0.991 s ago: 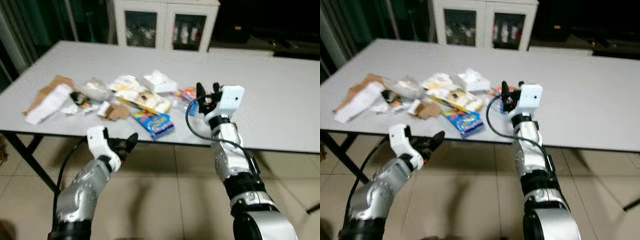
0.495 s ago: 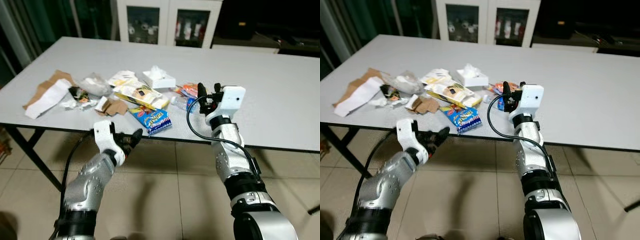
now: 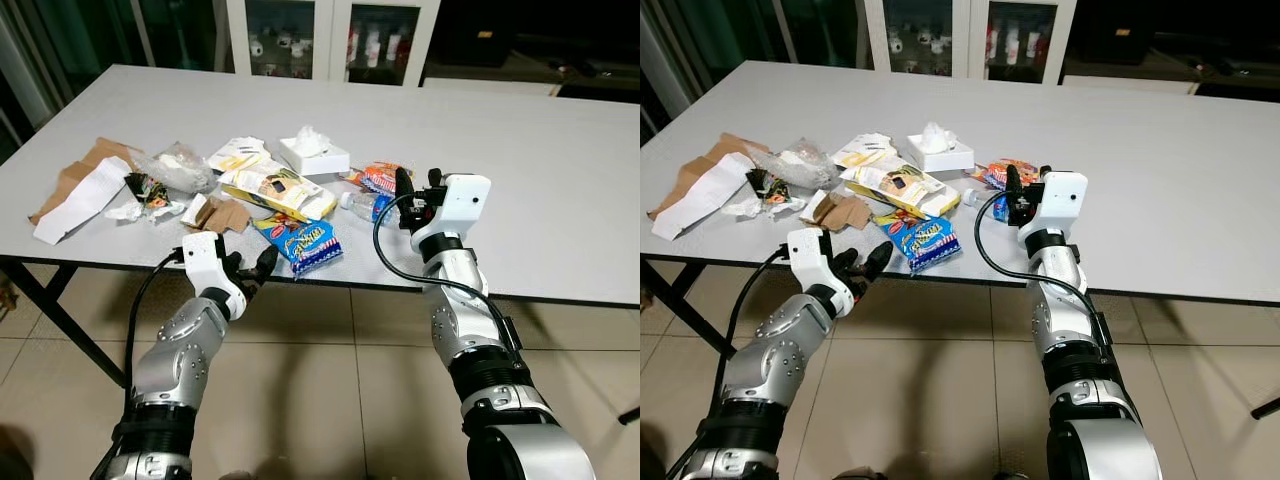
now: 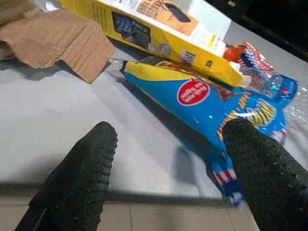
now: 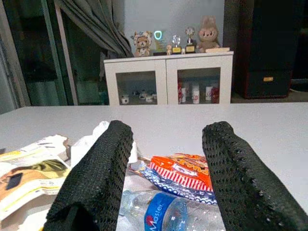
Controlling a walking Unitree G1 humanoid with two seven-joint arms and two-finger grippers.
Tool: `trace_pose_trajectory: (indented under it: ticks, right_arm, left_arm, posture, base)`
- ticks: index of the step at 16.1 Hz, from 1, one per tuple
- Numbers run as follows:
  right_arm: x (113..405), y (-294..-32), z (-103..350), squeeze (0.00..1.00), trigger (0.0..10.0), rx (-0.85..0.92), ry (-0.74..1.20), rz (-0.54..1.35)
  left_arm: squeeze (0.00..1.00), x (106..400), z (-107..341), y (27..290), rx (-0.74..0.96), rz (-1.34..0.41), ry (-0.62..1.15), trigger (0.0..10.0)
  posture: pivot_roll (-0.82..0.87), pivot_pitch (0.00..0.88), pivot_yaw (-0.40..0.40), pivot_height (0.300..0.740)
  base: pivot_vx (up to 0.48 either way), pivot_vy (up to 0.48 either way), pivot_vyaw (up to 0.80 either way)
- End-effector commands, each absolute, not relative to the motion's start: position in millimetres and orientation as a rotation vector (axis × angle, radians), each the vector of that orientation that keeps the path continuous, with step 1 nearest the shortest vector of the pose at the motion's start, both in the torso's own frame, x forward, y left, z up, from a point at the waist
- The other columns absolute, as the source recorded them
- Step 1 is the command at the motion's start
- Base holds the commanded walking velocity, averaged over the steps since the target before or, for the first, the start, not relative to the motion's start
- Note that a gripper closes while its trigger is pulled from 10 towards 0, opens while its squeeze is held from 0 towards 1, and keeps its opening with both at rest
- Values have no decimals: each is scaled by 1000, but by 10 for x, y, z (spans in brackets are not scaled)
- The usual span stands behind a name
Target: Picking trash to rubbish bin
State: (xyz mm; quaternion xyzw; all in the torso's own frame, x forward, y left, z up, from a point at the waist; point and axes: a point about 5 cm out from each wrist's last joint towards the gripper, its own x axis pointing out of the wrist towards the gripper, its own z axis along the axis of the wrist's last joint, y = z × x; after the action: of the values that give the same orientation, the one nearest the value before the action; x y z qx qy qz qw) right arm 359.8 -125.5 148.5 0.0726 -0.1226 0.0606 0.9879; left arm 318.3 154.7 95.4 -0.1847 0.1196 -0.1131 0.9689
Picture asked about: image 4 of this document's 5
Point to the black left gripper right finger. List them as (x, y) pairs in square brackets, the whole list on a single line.
[(269, 180)]

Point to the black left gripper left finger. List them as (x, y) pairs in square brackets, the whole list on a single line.
[(79, 180)]

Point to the blue snack bag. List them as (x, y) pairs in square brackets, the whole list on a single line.
[(197, 113)]

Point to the red snack wrapper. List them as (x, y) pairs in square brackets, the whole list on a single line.
[(240, 54)]

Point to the brown cardboard piece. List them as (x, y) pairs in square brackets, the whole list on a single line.
[(60, 41)]

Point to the yellow cardboard box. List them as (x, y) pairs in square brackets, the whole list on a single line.
[(168, 41)]

